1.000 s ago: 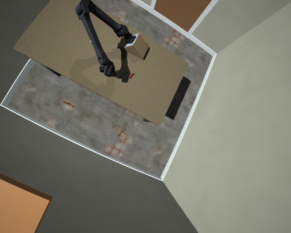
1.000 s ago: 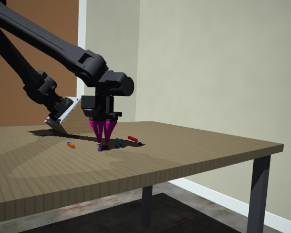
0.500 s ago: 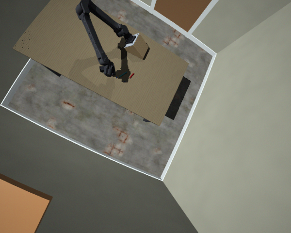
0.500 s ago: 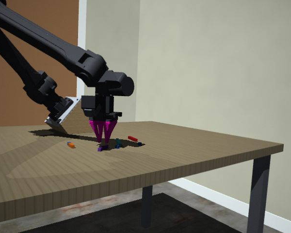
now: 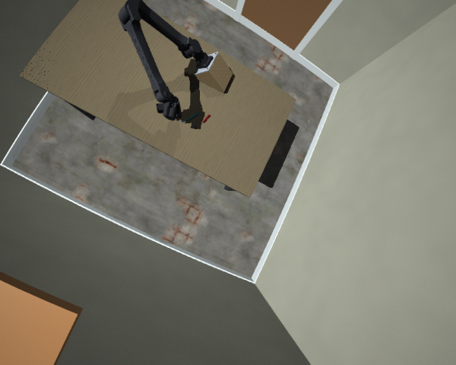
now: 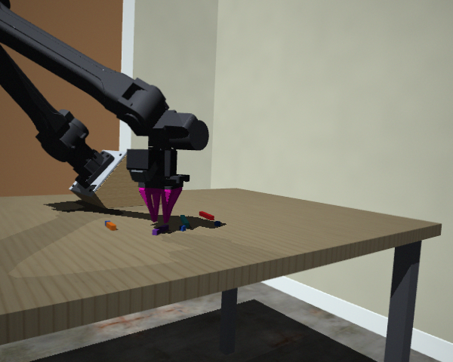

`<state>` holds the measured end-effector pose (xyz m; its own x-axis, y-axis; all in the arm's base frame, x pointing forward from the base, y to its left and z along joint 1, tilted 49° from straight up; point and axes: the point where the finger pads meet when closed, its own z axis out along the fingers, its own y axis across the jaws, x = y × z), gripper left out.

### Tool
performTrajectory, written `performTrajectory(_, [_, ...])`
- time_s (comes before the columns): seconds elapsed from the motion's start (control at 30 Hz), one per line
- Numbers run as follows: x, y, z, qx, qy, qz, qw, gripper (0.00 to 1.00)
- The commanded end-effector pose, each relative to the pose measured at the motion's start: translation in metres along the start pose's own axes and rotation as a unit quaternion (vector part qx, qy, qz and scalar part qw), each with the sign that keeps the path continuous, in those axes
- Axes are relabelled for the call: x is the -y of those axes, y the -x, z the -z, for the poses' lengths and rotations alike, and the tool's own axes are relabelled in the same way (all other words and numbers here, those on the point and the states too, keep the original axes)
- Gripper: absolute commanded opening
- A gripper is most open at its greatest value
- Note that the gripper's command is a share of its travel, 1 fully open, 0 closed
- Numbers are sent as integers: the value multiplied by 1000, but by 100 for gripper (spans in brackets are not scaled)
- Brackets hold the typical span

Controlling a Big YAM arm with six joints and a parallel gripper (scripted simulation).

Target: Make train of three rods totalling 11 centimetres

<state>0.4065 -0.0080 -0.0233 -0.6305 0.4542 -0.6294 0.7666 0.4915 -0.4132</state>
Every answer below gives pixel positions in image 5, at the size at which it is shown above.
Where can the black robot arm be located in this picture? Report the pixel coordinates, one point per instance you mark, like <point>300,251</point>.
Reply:
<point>130,21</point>

